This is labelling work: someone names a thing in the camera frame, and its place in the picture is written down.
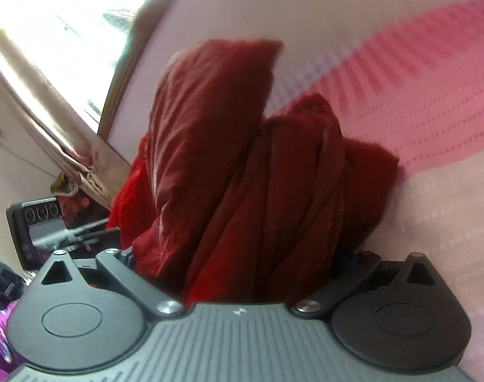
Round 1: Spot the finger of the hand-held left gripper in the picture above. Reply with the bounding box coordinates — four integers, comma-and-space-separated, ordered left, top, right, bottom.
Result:
72, 219, 122, 253

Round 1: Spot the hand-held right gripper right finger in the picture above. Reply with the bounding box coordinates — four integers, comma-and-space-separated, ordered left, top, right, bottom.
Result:
293, 250, 438, 318

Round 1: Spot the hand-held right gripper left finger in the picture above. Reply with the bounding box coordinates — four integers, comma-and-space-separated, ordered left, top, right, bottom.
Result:
36, 248, 184, 318

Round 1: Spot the red garment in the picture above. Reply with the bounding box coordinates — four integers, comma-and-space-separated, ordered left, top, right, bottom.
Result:
107, 39, 400, 305

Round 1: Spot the olive patterned cloth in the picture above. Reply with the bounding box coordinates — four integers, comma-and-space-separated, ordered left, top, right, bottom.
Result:
50, 170, 82, 198

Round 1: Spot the dark cloth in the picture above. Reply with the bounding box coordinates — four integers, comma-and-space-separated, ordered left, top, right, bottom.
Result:
0, 254, 28, 315

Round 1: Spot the beige curtain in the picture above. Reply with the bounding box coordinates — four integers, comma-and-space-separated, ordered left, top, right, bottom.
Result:
0, 6, 133, 211

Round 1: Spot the pink checked bed sheet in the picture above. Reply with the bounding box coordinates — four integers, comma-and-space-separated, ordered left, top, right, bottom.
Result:
266, 0, 484, 382

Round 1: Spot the window with brown frame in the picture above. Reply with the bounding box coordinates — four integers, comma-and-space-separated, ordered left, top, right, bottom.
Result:
0, 0, 169, 156

